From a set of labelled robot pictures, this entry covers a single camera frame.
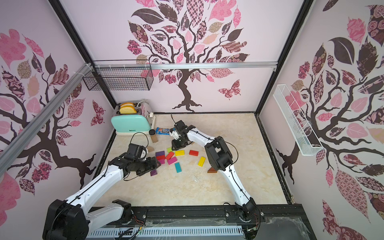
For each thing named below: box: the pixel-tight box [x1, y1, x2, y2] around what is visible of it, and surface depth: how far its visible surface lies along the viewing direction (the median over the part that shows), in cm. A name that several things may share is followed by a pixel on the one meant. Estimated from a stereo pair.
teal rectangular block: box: [174, 162, 182, 173], surface depth 92 cm
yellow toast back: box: [120, 102, 135, 108], surface depth 102 cm
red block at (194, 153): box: [189, 150, 199, 157], surface depth 100 cm
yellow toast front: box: [119, 106, 138, 114], surface depth 99 cm
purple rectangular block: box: [155, 151, 165, 157], surface depth 100 cm
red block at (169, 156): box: [165, 151, 175, 160], surface depth 97 cm
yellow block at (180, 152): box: [175, 150, 186, 157], surface depth 98 cm
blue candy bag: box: [155, 127, 171, 135], surface depth 109 cm
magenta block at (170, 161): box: [167, 157, 178, 165], surface depth 97 cm
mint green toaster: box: [111, 102, 154, 136], surface depth 103 cm
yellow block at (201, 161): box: [197, 156, 206, 167], surface depth 94 cm
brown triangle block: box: [207, 167, 217, 173], surface depth 90 cm
